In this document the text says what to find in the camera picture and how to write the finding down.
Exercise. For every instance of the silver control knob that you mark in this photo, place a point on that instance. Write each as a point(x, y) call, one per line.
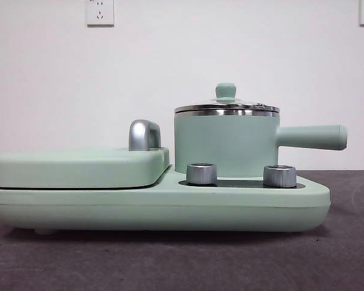
point(201, 173)
point(279, 175)

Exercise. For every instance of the mint green hinged cooker cover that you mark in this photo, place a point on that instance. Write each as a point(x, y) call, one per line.
point(79, 169)

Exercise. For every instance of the glass lid with green knob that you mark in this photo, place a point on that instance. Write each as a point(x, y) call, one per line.
point(226, 89)

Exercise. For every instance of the black control panel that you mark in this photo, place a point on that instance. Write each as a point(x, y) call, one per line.
point(239, 182)

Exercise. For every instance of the mint green cooker base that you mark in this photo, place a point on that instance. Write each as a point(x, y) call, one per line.
point(139, 209)

